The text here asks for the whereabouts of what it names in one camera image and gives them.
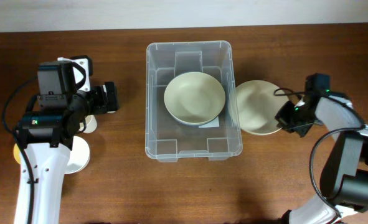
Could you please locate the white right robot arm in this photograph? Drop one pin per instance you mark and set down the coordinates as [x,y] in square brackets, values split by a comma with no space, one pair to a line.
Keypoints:
[343,186]

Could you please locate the white label in container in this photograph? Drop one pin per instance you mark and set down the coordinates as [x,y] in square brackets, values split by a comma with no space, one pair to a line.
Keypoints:
[212,124]

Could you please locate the cream bowl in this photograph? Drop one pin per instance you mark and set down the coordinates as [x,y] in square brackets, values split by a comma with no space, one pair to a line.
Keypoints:
[194,93]
[257,107]

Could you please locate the yellow small bowl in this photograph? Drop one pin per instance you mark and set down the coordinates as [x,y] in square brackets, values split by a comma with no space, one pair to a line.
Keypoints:
[16,154]

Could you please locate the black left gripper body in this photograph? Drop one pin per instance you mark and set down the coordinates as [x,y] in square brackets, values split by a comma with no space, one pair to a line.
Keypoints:
[96,102]

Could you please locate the dark blue bowl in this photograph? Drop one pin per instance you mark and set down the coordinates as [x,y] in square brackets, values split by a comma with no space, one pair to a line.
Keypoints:
[192,120]

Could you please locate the cream white plastic cup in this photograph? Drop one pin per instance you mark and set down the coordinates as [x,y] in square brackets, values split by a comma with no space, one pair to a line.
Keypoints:
[89,125]

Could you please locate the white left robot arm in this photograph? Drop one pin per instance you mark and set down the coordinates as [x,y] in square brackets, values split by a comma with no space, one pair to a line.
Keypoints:
[45,141]

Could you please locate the white small bowl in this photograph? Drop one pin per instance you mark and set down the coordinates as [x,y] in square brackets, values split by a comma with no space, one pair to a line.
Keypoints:
[79,156]

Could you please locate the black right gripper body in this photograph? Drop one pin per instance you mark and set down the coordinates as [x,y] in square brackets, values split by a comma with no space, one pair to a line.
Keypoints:
[295,118]

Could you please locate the clear plastic storage container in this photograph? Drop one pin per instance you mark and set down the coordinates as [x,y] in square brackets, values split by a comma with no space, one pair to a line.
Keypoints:
[167,140]

